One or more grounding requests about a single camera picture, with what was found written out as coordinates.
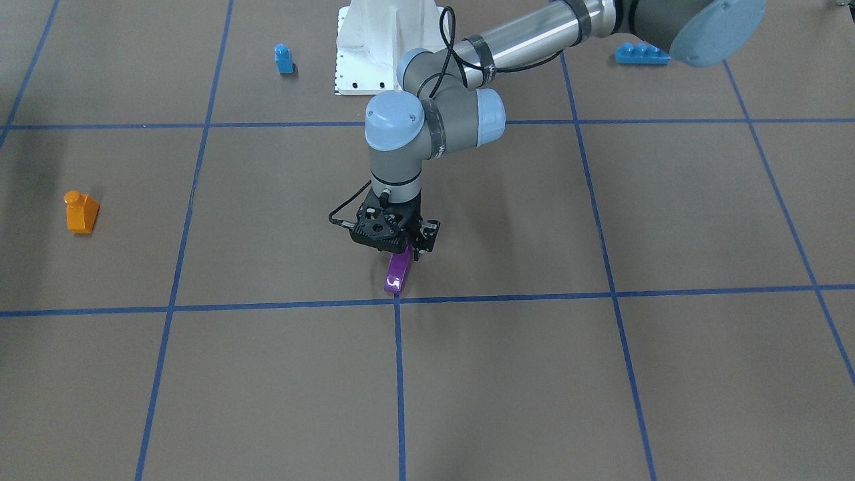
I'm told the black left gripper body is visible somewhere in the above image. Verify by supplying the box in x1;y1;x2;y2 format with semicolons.
394;198;428;255

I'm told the long blue studded brick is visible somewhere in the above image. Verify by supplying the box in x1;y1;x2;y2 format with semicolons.
614;42;672;65

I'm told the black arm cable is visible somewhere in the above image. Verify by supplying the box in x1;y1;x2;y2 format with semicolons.
328;5;565;228

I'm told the purple trapezoid block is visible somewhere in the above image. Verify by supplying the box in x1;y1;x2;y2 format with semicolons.
383;246;414;295

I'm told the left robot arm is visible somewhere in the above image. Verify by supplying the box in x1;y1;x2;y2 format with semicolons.
337;1;766;257

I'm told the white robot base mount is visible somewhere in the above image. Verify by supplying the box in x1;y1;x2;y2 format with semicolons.
334;1;448;96

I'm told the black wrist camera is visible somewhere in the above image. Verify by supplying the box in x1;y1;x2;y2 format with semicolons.
350;190;416;255

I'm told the small blue block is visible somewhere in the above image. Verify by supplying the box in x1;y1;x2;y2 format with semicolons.
274;43;295;74

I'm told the orange trapezoid block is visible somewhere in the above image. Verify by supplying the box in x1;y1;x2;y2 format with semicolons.
63;190;100;234

